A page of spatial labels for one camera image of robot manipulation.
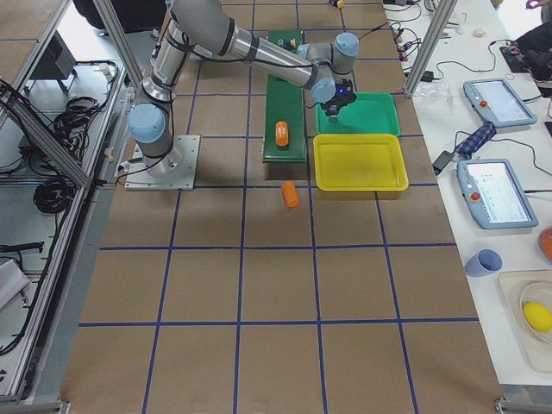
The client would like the teach pendant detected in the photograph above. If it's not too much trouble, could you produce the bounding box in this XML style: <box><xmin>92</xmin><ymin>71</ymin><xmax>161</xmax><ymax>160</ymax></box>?
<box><xmin>456</xmin><ymin>159</ymin><xmax>538</xmax><ymax>229</ymax></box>
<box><xmin>462</xmin><ymin>78</ymin><xmax>537</xmax><ymax>129</ymax></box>

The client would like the yellow lemon toy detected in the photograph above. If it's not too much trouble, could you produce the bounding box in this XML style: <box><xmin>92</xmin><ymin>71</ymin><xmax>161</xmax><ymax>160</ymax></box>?
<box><xmin>522</xmin><ymin>302</ymin><xmax>551</xmax><ymax>333</ymax></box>

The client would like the blue plastic cup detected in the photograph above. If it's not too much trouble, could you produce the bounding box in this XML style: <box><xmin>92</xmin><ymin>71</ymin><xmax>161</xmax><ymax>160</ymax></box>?
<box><xmin>464</xmin><ymin>249</ymin><xmax>503</xmax><ymax>278</ymax></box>

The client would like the aluminium frame post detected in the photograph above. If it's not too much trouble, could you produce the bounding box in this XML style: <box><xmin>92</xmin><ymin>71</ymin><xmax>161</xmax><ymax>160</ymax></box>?
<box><xmin>405</xmin><ymin>0</ymin><xmax>457</xmax><ymax>97</ymax></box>

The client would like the green conveyor belt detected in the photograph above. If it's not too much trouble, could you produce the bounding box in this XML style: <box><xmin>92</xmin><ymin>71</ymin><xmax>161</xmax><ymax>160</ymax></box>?
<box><xmin>260</xmin><ymin>28</ymin><xmax>309</xmax><ymax>166</ymax></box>

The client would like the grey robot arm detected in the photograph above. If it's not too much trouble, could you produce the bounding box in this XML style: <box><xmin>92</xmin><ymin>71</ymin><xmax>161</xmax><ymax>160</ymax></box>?
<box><xmin>127</xmin><ymin>1</ymin><xmax>359</xmax><ymax>177</ymax></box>

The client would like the plain orange cylinder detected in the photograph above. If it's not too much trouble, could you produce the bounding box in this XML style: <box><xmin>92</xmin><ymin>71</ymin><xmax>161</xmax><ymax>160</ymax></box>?
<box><xmin>281</xmin><ymin>181</ymin><xmax>300</xmax><ymax>208</ymax></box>

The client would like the black power adapter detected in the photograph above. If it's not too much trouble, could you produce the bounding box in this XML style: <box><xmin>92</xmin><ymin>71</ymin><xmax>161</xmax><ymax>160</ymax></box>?
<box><xmin>432</xmin><ymin>150</ymin><xmax>454</xmax><ymax>176</ymax></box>

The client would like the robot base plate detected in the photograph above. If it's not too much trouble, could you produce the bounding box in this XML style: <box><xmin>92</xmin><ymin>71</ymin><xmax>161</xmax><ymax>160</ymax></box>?
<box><xmin>124</xmin><ymin>135</ymin><xmax>200</xmax><ymax>191</ymax></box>

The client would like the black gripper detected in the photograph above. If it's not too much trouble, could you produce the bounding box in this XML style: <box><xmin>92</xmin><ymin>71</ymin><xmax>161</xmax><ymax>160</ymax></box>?
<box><xmin>321</xmin><ymin>78</ymin><xmax>357</xmax><ymax>115</ymax></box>

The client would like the beige tray with bowl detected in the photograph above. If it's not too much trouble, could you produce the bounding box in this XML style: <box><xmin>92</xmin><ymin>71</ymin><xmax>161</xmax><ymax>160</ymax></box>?
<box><xmin>498</xmin><ymin>270</ymin><xmax>551</xmax><ymax>373</ymax></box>

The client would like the yellow plastic tray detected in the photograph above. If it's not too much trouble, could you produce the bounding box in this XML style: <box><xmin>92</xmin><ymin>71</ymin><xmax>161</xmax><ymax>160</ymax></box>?
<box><xmin>313</xmin><ymin>134</ymin><xmax>409</xmax><ymax>191</ymax></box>

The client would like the green plastic tray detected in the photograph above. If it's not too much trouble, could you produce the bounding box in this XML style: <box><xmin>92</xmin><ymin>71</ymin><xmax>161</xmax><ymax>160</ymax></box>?
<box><xmin>316</xmin><ymin>92</ymin><xmax>400</xmax><ymax>136</ymax></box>

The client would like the orange cylinder with 4680 print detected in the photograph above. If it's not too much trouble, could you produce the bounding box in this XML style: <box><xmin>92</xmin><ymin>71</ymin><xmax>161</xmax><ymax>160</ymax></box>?
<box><xmin>275</xmin><ymin>121</ymin><xmax>290</xmax><ymax>147</ymax></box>

